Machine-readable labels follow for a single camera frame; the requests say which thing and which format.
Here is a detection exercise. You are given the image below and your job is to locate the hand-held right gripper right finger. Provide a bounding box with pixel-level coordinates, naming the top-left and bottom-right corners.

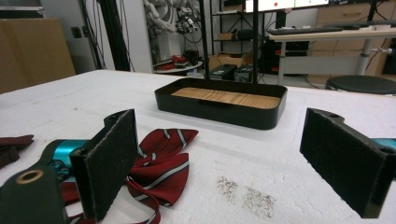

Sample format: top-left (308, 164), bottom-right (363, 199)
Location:
top-left (299, 107), bottom-right (396, 219)

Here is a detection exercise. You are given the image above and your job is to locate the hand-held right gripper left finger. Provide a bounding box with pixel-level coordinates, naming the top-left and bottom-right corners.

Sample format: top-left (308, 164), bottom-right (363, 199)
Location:
top-left (68, 108), bottom-right (139, 223)

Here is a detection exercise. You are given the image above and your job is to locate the red striped bow tie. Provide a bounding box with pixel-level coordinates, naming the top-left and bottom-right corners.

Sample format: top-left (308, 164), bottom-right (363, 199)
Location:
top-left (60, 128), bottom-right (200, 224)

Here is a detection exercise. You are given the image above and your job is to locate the dark red bow tie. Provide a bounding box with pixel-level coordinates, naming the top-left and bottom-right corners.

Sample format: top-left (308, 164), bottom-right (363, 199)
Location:
top-left (0, 133), bottom-right (35, 170)

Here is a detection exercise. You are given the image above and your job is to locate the black tray with wooden bottom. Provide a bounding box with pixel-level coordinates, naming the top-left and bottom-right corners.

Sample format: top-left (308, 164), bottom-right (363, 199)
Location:
top-left (154, 77), bottom-right (288, 131)

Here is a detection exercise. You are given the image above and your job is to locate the black round stool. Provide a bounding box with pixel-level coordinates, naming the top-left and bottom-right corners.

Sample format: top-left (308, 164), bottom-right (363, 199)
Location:
top-left (325, 75), bottom-right (396, 95)

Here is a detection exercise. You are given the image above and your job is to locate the white foam mat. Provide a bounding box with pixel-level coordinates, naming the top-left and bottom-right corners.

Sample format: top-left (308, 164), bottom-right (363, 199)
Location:
top-left (0, 69), bottom-right (396, 224)

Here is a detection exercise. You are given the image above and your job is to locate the round white table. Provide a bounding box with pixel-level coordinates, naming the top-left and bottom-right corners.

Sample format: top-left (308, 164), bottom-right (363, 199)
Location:
top-left (152, 61), bottom-right (204, 75)

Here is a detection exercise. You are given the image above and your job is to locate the light wooden desk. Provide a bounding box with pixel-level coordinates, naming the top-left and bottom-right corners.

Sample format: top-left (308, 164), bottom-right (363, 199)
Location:
top-left (268, 27), bottom-right (396, 86)

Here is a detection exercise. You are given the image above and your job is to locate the black computer tower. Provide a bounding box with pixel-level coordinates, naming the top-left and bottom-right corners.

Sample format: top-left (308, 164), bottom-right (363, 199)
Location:
top-left (233, 64), bottom-right (254, 83)
top-left (208, 63), bottom-right (238, 81)

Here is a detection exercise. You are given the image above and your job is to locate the brown board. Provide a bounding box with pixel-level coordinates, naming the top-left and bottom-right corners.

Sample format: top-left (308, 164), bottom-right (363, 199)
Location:
top-left (0, 18), bottom-right (77, 95)

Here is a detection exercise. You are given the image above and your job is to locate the black keyboard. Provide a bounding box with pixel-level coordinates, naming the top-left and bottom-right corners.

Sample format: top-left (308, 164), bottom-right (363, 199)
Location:
top-left (266, 25), bottom-right (344, 35)

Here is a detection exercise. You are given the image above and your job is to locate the light wooden cabinet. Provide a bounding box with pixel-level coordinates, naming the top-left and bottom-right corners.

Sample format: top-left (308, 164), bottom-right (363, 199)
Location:
top-left (311, 3), bottom-right (396, 77)

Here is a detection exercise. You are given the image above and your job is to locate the black metal pole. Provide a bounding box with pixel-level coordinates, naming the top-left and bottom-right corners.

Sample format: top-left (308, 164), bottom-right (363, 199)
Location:
top-left (198, 0), bottom-right (211, 80)
top-left (252, 0), bottom-right (260, 84)

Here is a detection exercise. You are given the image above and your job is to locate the cardboard box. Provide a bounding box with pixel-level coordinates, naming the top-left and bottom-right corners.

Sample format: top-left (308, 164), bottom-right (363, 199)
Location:
top-left (208, 52), bottom-right (254, 72)

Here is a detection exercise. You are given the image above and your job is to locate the white robot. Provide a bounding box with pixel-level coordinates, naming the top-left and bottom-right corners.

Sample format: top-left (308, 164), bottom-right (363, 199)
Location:
top-left (143, 0), bottom-right (200, 35)

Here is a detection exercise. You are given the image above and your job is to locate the computer monitor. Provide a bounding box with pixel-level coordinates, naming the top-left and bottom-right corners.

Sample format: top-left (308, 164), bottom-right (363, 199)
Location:
top-left (244, 0), bottom-right (330, 13)

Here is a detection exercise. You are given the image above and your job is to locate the red cable bundle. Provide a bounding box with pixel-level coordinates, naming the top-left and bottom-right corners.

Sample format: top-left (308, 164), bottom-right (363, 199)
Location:
top-left (170, 54), bottom-right (188, 64)

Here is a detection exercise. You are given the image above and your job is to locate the black frame stand with cables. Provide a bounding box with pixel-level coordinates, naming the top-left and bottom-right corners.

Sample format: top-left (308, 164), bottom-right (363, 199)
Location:
top-left (78, 0), bottom-right (135, 73)

